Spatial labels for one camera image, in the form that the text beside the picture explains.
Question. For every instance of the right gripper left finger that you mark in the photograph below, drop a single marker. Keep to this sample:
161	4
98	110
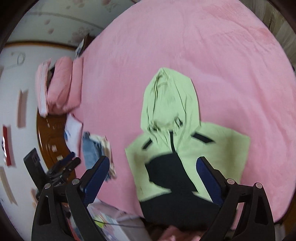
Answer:
82	193

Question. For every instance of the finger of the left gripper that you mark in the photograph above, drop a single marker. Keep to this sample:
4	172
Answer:
60	164
64	174

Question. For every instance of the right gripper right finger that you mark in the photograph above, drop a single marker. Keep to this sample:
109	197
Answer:
223	192

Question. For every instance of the green and black hooded jacket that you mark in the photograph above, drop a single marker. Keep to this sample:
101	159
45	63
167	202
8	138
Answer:
163	158

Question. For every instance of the pink fleece clothing of person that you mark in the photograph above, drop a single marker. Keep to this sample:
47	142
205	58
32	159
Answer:
174	234

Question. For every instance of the folded blue jeans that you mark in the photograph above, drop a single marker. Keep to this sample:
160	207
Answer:
92	150

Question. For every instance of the brown wooden headboard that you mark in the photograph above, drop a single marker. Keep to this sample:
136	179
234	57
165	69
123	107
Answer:
50	135

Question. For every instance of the folded cream garment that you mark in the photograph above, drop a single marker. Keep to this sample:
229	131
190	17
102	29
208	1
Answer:
106	146

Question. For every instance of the white printed sheet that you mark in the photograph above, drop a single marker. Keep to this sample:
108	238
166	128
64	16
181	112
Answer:
117	224

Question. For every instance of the folded pink quilt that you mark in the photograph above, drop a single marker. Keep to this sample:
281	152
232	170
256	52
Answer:
64	92

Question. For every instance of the pink pillow with white trim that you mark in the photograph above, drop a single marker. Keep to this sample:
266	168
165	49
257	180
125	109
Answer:
41	79

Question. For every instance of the pink plush bed blanket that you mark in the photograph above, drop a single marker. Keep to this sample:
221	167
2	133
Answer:
242	76

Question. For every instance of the floral sliding wardrobe doors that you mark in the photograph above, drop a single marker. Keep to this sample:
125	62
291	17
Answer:
66	22

